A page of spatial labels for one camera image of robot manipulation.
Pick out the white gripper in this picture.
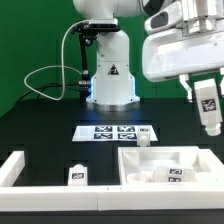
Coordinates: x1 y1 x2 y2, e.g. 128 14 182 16
142 29 224 101

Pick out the white square table top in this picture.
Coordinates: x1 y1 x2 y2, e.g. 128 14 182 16
118 146 224 185

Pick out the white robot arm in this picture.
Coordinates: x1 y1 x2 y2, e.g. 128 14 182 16
73 0 224 110

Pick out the white U-shaped fence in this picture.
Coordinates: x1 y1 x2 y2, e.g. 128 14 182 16
0 151 224 212

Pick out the white marker sheet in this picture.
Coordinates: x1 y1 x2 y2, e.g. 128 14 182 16
72 125 158 142

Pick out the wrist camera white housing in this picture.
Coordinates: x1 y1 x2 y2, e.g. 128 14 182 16
144 1 183 34

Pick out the black camera on stand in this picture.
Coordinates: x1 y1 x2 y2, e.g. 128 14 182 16
71 19 120 102

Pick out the grey camera cable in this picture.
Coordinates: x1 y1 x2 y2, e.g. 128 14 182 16
23 19 90 101

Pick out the black cable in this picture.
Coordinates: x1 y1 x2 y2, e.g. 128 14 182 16
16 82 83 104

